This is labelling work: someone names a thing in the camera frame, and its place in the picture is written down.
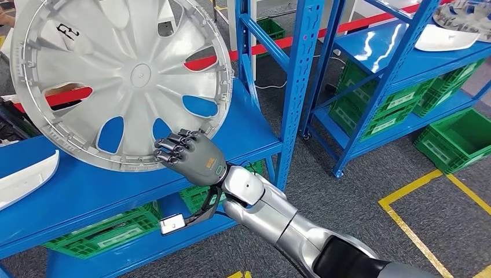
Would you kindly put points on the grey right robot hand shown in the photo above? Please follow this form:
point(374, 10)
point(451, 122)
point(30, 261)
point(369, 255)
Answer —
point(199, 161)

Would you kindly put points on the grey plastic wheel hubcap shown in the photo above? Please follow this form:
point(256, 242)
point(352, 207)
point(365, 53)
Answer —
point(126, 96)
point(468, 17)

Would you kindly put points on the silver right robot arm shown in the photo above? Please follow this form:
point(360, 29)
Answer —
point(268, 215)

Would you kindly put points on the blue metal shelf rack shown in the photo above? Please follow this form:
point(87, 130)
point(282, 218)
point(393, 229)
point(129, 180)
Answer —
point(245, 134)
point(376, 50)

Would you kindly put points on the white curved car part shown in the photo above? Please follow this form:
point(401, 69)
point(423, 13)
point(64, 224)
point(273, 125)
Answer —
point(445, 40)
point(23, 180)

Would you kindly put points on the green plastic crate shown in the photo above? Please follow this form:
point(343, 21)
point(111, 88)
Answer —
point(270, 30)
point(383, 126)
point(437, 99)
point(452, 146)
point(399, 100)
point(460, 75)
point(107, 234)
point(195, 197)

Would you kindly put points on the yellow floor tape square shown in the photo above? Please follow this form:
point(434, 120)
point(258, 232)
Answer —
point(410, 186)
point(238, 275)

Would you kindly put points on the red barrier belt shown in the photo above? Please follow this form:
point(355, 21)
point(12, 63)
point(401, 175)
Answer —
point(268, 47)

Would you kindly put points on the black stanchion post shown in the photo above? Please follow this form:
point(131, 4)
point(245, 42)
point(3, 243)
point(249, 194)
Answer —
point(15, 122)

